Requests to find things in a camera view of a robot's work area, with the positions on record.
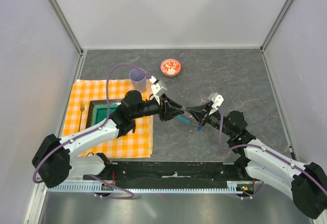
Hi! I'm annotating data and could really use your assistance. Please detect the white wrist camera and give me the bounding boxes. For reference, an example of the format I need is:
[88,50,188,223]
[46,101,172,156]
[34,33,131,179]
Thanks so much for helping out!
[208,92,224,115]
[149,76,167,102]

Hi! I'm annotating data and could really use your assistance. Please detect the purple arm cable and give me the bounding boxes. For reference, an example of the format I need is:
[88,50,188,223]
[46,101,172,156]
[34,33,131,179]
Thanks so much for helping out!
[33,64,156,199]
[218,106,327,200]

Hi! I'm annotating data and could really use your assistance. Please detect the red white patterned bowl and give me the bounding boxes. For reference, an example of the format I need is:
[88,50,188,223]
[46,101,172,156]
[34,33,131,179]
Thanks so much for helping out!
[160,59,181,77]

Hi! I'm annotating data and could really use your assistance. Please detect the gold fork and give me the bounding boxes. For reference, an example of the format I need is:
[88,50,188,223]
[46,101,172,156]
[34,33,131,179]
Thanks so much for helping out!
[78,101,85,132]

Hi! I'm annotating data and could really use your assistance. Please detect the aluminium corner post left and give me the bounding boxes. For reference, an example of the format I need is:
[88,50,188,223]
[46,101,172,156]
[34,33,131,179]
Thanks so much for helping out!
[35,0,85,56]

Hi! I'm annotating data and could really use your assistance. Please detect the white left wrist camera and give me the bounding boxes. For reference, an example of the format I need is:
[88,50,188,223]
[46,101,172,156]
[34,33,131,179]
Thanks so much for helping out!
[149,76,167,102]

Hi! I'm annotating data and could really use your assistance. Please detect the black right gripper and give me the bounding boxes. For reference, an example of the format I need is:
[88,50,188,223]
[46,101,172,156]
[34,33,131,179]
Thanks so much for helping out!
[186,102,233,137]

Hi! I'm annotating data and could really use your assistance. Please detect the white toothed cable rail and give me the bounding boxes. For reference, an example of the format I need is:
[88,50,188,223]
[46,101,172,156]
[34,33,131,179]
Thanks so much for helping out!
[48,181,242,194]

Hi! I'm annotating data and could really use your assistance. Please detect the aluminium corner post right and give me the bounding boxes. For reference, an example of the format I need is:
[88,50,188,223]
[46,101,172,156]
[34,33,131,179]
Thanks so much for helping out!
[260,0,307,53]

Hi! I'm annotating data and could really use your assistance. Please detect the purple plastic cup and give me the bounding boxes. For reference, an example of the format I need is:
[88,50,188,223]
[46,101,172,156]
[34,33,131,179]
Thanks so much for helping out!
[129,68,147,93]

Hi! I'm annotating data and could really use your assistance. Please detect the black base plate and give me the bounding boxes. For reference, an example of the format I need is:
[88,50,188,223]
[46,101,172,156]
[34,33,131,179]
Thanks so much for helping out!
[97,161,260,189]

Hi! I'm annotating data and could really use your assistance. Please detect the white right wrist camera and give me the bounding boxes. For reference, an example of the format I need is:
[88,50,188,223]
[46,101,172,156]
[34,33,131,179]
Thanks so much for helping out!
[208,92,224,115]

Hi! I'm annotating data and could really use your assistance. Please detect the aluminium corner post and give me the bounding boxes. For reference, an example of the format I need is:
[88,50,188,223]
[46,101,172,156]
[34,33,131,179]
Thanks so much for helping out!
[260,0,307,53]
[35,0,85,56]

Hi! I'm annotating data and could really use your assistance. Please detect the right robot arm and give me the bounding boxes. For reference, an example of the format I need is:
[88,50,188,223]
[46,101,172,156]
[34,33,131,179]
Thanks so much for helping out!
[186,103,326,219]

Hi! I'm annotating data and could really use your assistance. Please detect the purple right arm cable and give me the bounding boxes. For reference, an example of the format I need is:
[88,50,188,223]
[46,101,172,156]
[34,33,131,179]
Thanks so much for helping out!
[218,106,327,200]

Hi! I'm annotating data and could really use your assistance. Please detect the blue carabiner keyring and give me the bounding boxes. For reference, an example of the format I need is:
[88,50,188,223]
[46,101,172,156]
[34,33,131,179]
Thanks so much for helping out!
[176,115,191,124]

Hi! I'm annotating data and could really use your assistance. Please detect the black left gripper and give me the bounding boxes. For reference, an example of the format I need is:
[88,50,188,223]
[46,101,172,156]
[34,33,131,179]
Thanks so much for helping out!
[132,94,184,122]

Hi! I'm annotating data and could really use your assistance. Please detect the teal square plate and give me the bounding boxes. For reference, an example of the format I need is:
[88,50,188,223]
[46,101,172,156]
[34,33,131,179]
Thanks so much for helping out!
[85,100,108,128]

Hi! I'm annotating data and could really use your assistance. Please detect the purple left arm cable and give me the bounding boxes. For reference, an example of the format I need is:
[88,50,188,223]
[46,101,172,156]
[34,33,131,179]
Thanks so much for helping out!
[33,64,156,199]

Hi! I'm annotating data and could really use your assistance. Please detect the orange checkered cloth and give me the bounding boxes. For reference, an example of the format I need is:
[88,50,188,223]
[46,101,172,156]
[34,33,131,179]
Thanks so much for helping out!
[61,79,153,159]

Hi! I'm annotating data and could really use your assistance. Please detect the chain of silver keyrings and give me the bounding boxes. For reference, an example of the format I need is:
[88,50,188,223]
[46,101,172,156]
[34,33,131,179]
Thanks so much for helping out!
[180,107,197,126]

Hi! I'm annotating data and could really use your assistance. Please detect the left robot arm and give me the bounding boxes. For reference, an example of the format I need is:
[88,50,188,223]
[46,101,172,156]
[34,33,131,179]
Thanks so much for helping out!
[32,90,184,188]

